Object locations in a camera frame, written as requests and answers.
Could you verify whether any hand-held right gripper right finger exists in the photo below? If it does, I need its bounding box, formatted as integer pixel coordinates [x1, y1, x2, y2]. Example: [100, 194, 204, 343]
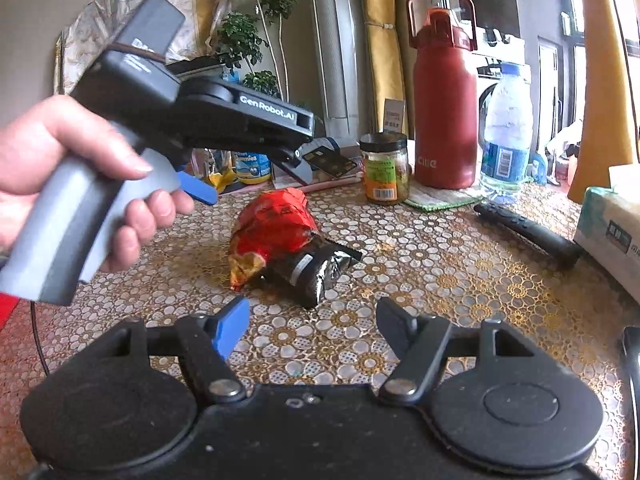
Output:
[376, 296, 531, 403]

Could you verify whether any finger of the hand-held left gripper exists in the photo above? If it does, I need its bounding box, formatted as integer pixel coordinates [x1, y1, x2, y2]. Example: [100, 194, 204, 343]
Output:
[176, 170, 219, 206]
[270, 147, 315, 186]

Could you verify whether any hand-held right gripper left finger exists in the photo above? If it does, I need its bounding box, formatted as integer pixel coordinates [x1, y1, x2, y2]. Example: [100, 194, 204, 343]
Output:
[117, 296, 251, 403]

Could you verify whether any red snack bag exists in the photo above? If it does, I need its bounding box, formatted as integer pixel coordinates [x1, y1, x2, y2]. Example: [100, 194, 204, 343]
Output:
[228, 187, 321, 292]

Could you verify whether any black snack packet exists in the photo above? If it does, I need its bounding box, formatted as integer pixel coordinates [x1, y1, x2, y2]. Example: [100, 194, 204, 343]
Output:
[260, 237, 364, 309]

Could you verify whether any red cardboard box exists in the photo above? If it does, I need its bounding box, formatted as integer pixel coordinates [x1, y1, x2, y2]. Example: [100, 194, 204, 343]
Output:
[0, 290, 22, 329]

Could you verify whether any person's left hand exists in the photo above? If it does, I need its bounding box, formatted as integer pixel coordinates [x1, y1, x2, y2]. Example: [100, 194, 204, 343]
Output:
[0, 95, 196, 273]

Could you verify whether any yellow lid vitamin bottle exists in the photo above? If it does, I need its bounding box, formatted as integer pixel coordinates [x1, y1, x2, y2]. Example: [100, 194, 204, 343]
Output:
[233, 150, 273, 185]

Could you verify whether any glass jar black lid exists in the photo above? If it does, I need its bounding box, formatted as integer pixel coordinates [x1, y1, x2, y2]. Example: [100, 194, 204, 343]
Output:
[359, 132, 411, 205]

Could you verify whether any potted green plant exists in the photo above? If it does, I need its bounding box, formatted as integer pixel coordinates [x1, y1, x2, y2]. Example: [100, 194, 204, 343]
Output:
[216, 0, 302, 100]

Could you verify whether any white card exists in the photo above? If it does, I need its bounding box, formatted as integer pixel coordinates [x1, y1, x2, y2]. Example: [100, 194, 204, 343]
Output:
[382, 98, 407, 134]

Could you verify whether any standing air conditioner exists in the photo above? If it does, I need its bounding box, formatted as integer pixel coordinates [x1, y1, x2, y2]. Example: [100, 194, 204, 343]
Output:
[305, 0, 374, 122]

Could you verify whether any floral cloth covered television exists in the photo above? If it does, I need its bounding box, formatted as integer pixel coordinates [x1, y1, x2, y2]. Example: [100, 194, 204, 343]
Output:
[59, 0, 232, 97]

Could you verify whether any green coaster mat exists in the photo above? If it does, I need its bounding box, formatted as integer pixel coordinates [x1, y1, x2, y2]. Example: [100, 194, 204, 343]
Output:
[403, 182, 489, 212]

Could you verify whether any yellow curtain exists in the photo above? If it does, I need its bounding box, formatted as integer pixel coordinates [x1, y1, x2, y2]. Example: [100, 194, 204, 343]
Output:
[360, 0, 409, 134]

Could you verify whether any red water jug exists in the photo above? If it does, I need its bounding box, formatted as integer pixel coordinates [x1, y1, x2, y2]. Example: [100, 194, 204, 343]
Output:
[405, 0, 479, 191]

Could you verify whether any black remote control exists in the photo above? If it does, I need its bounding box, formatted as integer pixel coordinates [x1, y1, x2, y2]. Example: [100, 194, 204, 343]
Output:
[473, 201, 584, 269]

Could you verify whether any clear plastic water bottle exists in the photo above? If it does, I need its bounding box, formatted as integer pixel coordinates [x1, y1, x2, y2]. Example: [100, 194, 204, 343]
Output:
[479, 62, 535, 197]

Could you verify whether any small blue bottle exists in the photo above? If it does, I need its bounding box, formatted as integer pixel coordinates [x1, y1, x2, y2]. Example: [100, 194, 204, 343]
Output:
[529, 152, 549, 184]

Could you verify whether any green tissue pack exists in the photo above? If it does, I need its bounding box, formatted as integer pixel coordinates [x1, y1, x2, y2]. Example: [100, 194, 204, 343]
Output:
[573, 164, 640, 307]

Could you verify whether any black smartphone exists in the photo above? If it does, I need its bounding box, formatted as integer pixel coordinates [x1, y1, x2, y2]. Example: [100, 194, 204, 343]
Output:
[619, 326, 640, 463]

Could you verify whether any yellow giraffe figure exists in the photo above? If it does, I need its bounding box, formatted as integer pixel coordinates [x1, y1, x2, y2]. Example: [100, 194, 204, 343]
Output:
[566, 0, 640, 205]

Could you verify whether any black cable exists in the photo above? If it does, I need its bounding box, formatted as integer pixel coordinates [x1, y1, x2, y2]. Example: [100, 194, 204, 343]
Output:
[29, 300, 52, 377]

